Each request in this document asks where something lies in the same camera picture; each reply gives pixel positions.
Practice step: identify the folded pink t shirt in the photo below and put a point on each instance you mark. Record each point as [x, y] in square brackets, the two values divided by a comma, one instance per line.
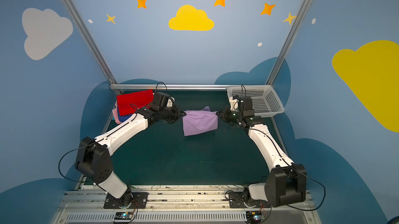
[115, 115]

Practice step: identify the right controller circuit board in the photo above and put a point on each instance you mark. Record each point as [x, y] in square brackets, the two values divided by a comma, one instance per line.
[254, 217]

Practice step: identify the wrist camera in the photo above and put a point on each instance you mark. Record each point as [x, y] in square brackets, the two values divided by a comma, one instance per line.
[162, 100]
[241, 103]

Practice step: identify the rear horizontal aluminium bar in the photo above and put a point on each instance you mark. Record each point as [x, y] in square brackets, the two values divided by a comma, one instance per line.
[173, 87]

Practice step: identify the left slanted aluminium post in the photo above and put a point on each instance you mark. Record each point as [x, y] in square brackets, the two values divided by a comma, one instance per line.
[78, 20]

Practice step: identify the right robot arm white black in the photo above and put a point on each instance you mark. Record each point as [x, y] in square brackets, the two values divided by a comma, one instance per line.
[287, 181]

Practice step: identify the controller circuit board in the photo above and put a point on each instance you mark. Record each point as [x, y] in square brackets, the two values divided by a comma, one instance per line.
[254, 217]
[123, 217]

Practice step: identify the slanted aluminium post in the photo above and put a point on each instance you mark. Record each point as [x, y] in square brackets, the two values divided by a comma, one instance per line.
[78, 20]
[293, 31]

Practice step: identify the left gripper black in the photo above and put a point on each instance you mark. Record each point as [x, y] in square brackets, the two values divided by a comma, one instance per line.
[174, 113]

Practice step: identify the aluminium rail base frame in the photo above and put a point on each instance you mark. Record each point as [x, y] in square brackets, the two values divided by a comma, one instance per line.
[178, 204]

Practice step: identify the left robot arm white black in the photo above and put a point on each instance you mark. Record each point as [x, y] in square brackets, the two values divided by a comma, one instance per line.
[94, 161]

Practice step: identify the left controller circuit board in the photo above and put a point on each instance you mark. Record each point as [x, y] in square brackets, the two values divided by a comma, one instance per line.
[123, 217]

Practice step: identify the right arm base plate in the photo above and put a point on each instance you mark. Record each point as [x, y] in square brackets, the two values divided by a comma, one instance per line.
[241, 200]

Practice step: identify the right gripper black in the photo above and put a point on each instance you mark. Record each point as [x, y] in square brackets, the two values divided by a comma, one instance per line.
[227, 115]

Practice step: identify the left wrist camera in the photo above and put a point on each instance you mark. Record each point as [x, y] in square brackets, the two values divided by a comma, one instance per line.
[162, 100]

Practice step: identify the purple t shirt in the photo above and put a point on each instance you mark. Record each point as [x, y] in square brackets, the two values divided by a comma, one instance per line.
[197, 122]

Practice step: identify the folded red t shirt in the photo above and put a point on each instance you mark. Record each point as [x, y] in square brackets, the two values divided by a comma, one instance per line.
[128, 104]

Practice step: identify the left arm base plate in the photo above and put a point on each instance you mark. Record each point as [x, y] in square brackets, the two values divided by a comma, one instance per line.
[138, 199]

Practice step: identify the white plastic laundry basket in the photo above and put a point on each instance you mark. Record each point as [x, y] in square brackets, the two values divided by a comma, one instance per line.
[265, 100]

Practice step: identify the folded blue t shirt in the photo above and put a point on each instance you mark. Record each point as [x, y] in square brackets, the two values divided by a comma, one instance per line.
[122, 119]

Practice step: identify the right slanted aluminium post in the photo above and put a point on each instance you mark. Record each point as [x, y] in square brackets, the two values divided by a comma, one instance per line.
[293, 31]

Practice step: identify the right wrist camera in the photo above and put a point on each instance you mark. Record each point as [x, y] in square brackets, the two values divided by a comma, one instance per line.
[241, 103]

